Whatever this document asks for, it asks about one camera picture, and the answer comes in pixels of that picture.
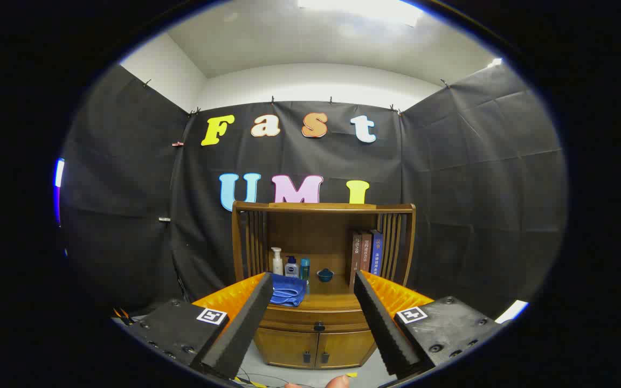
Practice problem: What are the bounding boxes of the blue folded towel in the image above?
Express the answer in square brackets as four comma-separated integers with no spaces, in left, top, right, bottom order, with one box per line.
[269,273,307,308]

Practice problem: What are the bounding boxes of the wooden countertop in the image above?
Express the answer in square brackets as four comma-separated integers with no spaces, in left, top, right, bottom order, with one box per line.
[265,272,368,312]

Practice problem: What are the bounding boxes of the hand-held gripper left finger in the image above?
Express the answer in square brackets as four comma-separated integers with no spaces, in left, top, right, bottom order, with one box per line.
[122,272,274,380]

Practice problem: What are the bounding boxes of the wooden cabinet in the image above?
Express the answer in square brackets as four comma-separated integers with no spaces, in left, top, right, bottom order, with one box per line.
[231,201,416,370]

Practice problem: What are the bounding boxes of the blue book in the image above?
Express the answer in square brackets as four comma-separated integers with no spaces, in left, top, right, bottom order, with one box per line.
[370,231,384,276]

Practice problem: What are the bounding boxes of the wooden cabinet door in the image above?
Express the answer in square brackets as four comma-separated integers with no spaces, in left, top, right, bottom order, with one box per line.
[316,330,378,370]
[254,328,319,370]

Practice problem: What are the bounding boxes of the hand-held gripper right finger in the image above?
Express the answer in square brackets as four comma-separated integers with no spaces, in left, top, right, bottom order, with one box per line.
[354,271,505,379]

